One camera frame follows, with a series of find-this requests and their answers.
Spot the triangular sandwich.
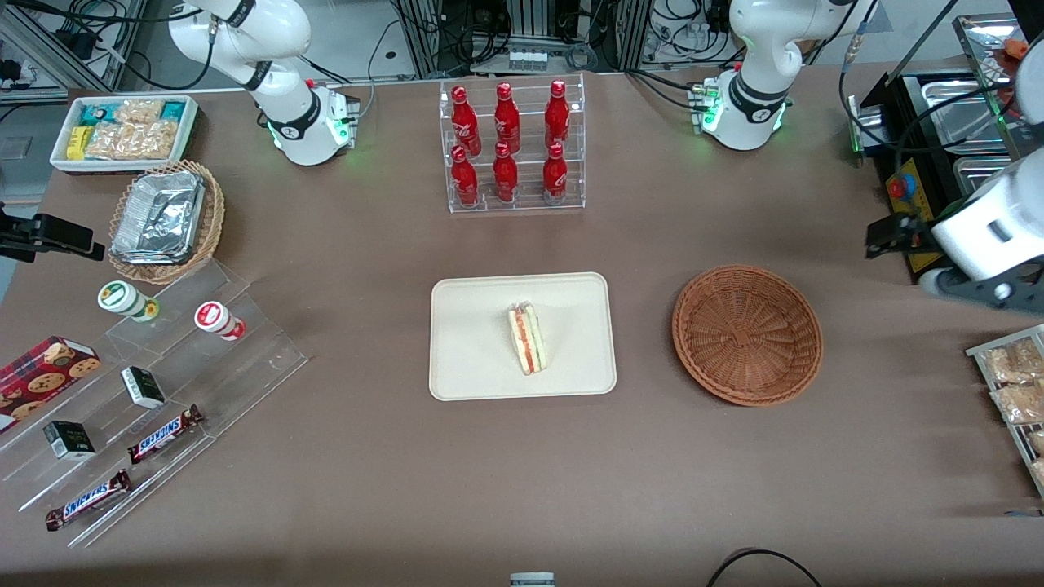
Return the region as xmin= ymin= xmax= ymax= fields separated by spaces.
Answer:
xmin=507 ymin=300 xmax=549 ymax=376

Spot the aluminium foil tray stack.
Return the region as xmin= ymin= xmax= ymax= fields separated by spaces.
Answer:
xmin=112 ymin=171 xmax=205 ymax=266

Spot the light wicker basket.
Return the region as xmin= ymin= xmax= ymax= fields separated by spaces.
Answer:
xmin=108 ymin=161 xmax=225 ymax=285

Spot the brown wicker basket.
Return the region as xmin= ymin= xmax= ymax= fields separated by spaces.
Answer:
xmin=672 ymin=266 xmax=823 ymax=407

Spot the cream plastic tray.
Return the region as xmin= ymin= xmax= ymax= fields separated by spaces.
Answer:
xmin=429 ymin=272 xmax=617 ymax=402

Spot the stainless steel pan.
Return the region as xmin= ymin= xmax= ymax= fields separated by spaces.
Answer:
xmin=953 ymin=155 xmax=1020 ymax=198
xmin=920 ymin=77 xmax=1016 ymax=156

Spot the white plastic snack bin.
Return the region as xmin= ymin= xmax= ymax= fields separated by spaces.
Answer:
xmin=49 ymin=95 xmax=201 ymax=174

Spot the green lid yogurt cup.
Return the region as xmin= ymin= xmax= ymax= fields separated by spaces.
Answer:
xmin=98 ymin=281 xmax=160 ymax=323

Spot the grey box with green light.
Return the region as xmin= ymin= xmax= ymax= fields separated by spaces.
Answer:
xmin=847 ymin=94 xmax=886 ymax=164

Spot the clear cracker bag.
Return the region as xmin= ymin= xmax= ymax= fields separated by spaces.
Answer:
xmin=114 ymin=99 xmax=164 ymax=125
xmin=86 ymin=122 xmax=178 ymax=161

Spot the red chocolate chip cookie box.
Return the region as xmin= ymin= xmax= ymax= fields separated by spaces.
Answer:
xmin=0 ymin=336 xmax=101 ymax=433

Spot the red lid yogurt cup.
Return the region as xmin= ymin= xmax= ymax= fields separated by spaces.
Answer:
xmin=194 ymin=302 xmax=246 ymax=342

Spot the small black carton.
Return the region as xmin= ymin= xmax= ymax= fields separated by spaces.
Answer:
xmin=121 ymin=367 xmax=166 ymax=409
xmin=43 ymin=421 xmax=96 ymax=461

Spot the clear acrylic stepped display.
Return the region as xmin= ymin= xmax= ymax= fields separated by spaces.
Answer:
xmin=0 ymin=261 xmax=309 ymax=549

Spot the Snickers chocolate bar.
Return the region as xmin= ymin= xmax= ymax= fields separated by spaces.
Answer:
xmin=128 ymin=405 xmax=203 ymax=465
xmin=45 ymin=470 xmax=131 ymax=532

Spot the red cola bottle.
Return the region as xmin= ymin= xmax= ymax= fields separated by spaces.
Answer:
xmin=451 ymin=85 xmax=482 ymax=157
xmin=545 ymin=80 xmax=570 ymax=150
xmin=494 ymin=82 xmax=521 ymax=154
xmin=451 ymin=146 xmax=480 ymax=206
xmin=542 ymin=143 xmax=568 ymax=205
xmin=493 ymin=142 xmax=519 ymax=203

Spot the clear acrylic bottle rack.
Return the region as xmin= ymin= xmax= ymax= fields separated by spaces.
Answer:
xmin=440 ymin=73 xmax=586 ymax=214

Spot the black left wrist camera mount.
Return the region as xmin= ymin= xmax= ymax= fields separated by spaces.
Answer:
xmin=918 ymin=267 xmax=1044 ymax=316

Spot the metal wire rack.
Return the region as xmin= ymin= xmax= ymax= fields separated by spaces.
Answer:
xmin=967 ymin=324 xmax=1044 ymax=498

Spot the aluminium frame rack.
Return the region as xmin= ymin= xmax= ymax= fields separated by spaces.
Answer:
xmin=0 ymin=0 xmax=148 ymax=103

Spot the black floor cable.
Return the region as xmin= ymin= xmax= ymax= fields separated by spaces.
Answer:
xmin=706 ymin=549 xmax=825 ymax=587

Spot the aluminium frame with cables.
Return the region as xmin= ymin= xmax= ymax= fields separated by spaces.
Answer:
xmin=391 ymin=0 xmax=653 ymax=78

